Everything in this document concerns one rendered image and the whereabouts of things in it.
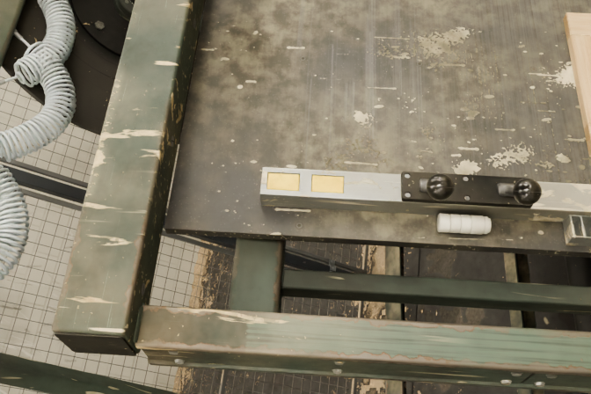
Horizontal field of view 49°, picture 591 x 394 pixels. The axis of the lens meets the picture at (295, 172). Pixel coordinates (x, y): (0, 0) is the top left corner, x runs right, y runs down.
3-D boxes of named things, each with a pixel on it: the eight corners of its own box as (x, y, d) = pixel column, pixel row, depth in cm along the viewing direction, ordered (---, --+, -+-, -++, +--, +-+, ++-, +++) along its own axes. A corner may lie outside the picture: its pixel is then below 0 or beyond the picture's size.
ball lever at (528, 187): (514, 202, 102) (544, 207, 89) (491, 201, 102) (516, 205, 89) (516, 178, 102) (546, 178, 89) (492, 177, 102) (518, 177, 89)
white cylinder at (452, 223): (436, 235, 103) (487, 237, 102) (440, 227, 100) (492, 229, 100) (435, 218, 104) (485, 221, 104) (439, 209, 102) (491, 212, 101)
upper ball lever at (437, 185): (438, 198, 103) (456, 201, 89) (413, 197, 103) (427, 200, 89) (439, 174, 103) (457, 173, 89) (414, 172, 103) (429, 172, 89)
